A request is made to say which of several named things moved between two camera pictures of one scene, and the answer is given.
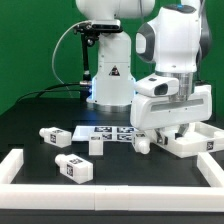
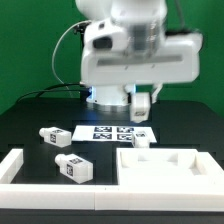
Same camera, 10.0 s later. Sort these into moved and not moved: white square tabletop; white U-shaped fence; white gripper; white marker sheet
Moved: white gripper; white square tabletop
Not moved: white U-shaped fence; white marker sheet
